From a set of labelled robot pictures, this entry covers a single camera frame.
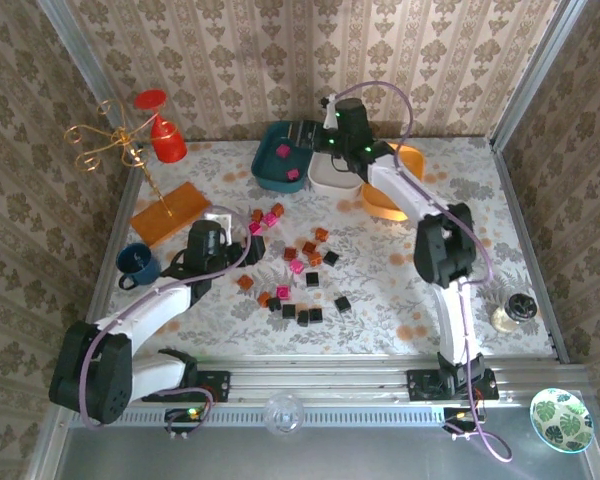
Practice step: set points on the pink lego brick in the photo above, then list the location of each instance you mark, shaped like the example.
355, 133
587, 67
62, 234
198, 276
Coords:
282, 291
282, 151
296, 266
270, 219
255, 228
293, 174

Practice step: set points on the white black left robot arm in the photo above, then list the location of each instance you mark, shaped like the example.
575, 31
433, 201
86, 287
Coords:
160, 305

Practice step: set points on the teal plastic container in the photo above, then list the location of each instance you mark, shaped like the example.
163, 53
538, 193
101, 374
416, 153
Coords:
270, 170

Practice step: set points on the white plastic container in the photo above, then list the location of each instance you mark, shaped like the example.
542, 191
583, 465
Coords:
330, 182

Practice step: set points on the dark blue mug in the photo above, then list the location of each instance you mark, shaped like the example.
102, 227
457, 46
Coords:
139, 262

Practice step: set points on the orange plastic container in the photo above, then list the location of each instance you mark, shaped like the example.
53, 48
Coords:
414, 160

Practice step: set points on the red plastic goblet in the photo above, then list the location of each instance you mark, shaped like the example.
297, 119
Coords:
169, 142

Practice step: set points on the floral table cloth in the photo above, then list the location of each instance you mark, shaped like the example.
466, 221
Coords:
380, 310

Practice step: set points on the clear glass ball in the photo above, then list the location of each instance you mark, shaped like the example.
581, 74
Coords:
283, 412

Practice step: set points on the glass jar black lid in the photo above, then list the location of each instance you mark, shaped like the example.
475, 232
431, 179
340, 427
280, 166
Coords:
512, 312

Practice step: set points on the leaf pattern bowl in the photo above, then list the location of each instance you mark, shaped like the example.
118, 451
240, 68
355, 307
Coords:
562, 420

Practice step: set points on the aluminium table side rail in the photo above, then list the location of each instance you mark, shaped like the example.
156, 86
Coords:
525, 235
97, 300

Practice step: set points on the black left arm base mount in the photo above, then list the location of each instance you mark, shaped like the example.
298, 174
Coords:
220, 382

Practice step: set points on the aluminium front rail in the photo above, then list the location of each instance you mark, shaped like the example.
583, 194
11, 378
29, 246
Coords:
320, 380

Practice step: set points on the aluminium frame post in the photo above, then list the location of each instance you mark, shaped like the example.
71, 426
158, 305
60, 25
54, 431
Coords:
80, 55
535, 65

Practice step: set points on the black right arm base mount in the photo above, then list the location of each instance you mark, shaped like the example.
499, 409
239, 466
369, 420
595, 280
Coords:
420, 385

